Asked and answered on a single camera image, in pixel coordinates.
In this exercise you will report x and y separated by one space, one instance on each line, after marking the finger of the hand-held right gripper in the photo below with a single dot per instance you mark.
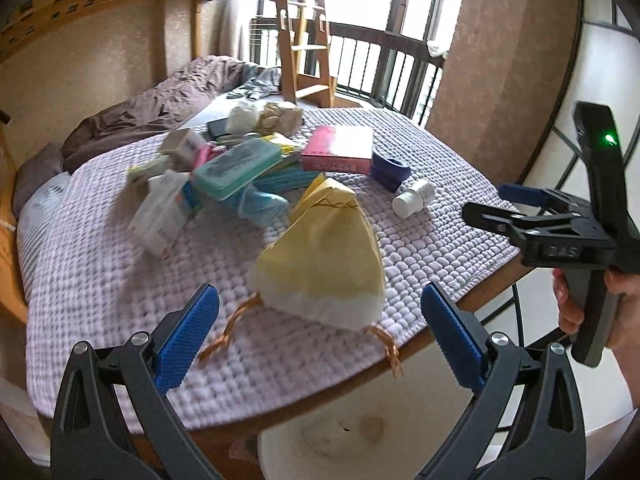
495 215
520 194

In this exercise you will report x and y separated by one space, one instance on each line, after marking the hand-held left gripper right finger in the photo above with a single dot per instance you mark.
452 340

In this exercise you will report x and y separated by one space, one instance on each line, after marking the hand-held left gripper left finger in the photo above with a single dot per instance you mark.
187 340

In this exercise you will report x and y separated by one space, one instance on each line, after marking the white round bin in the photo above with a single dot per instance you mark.
325 440

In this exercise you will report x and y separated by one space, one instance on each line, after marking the teal pencil case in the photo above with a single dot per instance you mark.
235 167

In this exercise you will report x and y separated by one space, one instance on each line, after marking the person's right hand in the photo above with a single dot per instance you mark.
625 310

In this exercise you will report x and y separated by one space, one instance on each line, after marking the lavender quilted mat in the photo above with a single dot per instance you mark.
125 285

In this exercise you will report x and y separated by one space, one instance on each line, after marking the white pill bottle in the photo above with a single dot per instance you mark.
412 199

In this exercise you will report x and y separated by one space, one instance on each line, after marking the large white carton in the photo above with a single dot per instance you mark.
160 215

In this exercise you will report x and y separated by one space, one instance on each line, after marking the blue face mask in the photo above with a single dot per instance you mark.
260 205

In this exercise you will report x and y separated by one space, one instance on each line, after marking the white cloth on railing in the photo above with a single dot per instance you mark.
437 49

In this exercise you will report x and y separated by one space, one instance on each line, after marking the pink flat box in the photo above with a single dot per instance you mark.
337 147

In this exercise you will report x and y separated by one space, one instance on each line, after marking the pale green packet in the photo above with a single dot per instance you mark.
147 170

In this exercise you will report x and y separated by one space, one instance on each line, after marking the pink packet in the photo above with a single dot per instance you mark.
205 155

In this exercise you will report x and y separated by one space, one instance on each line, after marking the blue flat box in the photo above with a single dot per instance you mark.
290 180

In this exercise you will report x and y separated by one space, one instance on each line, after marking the striped bed sheet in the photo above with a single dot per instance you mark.
40 220

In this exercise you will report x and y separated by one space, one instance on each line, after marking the small white box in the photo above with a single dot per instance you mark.
185 145

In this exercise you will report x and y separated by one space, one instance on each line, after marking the dark balcony railing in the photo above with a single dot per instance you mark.
360 70

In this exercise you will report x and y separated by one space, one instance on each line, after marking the black flat device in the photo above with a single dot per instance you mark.
219 127

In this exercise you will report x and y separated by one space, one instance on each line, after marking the grey pillow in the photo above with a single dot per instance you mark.
37 175

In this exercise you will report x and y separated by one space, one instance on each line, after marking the crumpled white tissue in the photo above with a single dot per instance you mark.
245 117

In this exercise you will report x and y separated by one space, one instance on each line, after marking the crumpled beige paper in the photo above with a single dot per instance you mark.
280 117

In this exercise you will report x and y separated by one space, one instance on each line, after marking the brown blanket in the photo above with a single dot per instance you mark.
150 105

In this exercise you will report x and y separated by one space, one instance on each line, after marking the grey crumpled cloth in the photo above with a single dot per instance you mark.
260 82

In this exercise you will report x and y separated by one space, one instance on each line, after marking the wooden ladder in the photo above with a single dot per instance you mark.
287 35

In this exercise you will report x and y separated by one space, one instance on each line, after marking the dark window frame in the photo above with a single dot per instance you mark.
397 10

